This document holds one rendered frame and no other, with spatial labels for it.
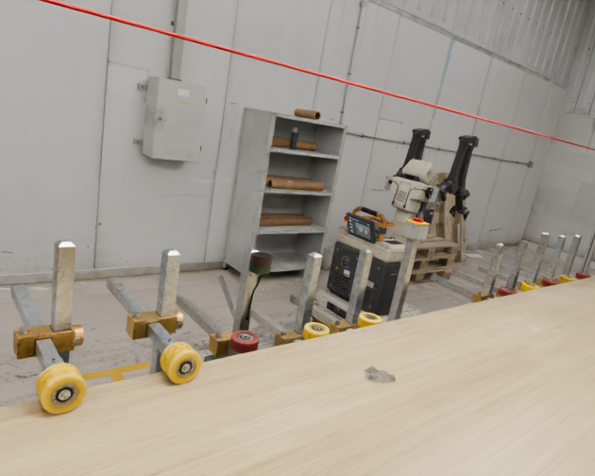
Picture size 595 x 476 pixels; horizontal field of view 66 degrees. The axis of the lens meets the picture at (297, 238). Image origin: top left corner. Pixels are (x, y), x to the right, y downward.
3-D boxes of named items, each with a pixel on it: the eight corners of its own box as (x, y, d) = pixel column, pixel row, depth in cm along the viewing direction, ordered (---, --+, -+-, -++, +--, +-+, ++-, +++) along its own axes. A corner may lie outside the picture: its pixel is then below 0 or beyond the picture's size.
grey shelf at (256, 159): (221, 268, 452) (244, 107, 415) (293, 263, 510) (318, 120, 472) (246, 285, 420) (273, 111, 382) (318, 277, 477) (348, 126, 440)
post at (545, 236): (518, 309, 273) (541, 231, 261) (520, 308, 275) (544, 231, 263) (523, 312, 270) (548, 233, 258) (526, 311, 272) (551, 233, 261)
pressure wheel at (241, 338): (220, 366, 133) (226, 331, 131) (244, 361, 138) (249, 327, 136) (235, 381, 127) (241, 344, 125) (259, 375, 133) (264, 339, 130)
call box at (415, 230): (400, 237, 182) (404, 218, 180) (411, 237, 187) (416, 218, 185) (415, 243, 177) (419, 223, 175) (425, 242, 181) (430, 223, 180)
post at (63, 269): (45, 426, 112) (54, 238, 101) (61, 422, 114) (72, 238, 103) (49, 434, 110) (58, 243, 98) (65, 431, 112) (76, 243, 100)
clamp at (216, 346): (207, 348, 137) (209, 333, 136) (246, 341, 146) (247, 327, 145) (216, 358, 133) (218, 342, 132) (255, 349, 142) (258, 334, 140)
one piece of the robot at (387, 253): (369, 333, 324) (396, 219, 304) (320, 302, 365) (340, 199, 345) (400, 327, 346) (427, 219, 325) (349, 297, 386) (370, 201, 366)
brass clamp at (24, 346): (12, 348, 103) (12, 327, 102) (76, 337, 112) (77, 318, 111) (17, 361, 99) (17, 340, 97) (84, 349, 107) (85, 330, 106)
